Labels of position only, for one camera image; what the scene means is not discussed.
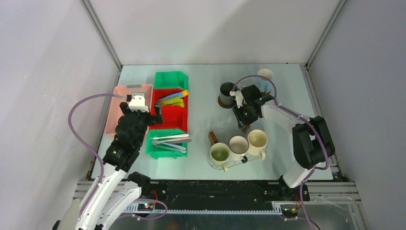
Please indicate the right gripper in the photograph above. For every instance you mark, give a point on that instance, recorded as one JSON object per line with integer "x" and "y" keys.
{"x": 242, "y": 121}

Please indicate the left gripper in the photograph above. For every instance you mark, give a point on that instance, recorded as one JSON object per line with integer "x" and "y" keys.
{"x": 153, "y": 119}

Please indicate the light blue mug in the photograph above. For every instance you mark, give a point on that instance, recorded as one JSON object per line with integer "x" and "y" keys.
{"x": 263, "y": 83}

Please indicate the black mug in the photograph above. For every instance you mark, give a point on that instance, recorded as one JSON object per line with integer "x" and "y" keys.
{"x": 225, "y": 89}

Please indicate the cream mug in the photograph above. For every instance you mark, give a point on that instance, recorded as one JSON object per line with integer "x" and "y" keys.
{"x": 258, "y": 141}

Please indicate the white ribbed mug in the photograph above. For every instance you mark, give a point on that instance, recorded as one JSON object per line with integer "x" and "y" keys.
{"x": 238, "y": 146}

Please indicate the clear holder with brown ends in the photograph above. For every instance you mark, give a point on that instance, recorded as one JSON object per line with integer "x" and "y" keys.
{"x": 222, "y": 133}

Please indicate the green mug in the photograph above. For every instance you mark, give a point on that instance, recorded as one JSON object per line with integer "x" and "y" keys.
{"x": 219, "y": 155}

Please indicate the clear textured oval tray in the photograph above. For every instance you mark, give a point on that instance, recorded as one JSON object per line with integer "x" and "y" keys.
{"x": 230, "y": 163}

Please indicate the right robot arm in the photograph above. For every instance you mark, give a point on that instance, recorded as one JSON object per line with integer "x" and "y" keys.
{"x": 312, "y": 142}

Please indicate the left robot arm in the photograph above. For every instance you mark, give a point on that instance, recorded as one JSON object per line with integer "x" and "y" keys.
{"x": 98, "y": 211}

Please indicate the white toothbrush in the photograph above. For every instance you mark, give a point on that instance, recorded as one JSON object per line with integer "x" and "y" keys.
{"x": 173, "y": 136}

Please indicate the red plastic bin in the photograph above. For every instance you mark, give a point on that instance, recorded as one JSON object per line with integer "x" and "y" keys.
{"x": 175, "y": 117}

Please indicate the green bin with toothbrushes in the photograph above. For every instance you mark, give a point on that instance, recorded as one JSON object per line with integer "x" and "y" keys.
{"x": 156, "y": 152}

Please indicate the green bin at back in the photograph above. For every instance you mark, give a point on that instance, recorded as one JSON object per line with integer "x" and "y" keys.
{"x": 171, "y": 80}

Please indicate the pink perforated basket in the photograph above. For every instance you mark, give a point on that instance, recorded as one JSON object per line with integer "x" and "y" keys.
{"x": 115, "y": 111}

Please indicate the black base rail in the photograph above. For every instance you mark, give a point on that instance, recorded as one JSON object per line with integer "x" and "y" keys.
{"x": 258, "y": 196}

